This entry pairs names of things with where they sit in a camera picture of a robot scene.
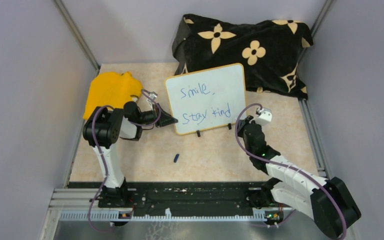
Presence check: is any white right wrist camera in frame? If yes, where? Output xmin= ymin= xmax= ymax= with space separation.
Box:
xmin=254 ymin=108 xmax=273 ymax=127

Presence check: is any blue marker cap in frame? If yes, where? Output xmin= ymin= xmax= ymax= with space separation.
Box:
xmin=173 ymin=153 xmax=180 ymax=163

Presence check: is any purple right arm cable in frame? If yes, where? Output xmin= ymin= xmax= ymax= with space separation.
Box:
xmin=234 ymin=103 xmax=348 ymax=240

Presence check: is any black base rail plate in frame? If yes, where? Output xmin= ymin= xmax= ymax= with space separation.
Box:
xmin=97 ymin=181 xmax=296 ymax=218

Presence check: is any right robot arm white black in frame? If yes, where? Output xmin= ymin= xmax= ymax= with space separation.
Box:
xmin=235 ymin=115 xmax=362 ymax=239

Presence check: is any yellow framed whiteboard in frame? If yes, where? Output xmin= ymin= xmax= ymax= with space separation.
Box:
xmin=165 ymin=63 xmax=246 ymax=135

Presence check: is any white perforated cable tray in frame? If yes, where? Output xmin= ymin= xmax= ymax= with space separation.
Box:
xmin=59 ymin=208 xmax=267 ymax=223

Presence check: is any black floral blanket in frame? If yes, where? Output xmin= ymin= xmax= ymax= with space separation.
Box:
xmin=171 ymin=14 xmax=314 ymax=100

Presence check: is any yellow cloth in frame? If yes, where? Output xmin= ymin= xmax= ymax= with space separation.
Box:
xmin=82 ymin=71 xmax=144 ymax=120

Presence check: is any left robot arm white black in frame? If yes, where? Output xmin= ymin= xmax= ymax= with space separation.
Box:
xmin=82 ymin=101 xmax=178 ymax=208

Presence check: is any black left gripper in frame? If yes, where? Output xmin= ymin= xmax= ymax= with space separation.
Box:
xmin=136 ymin=102 xmax=179 ymax=127

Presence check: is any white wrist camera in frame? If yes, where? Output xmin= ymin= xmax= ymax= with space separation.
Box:
xmin=254 ymin=108 xmax=273 ymax=127
xmin=146 ymin=91 xmax=158 ymax=105

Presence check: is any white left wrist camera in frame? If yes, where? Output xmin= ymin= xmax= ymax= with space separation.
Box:
xmin=146 ymin=91 xmax=158 ymax=105

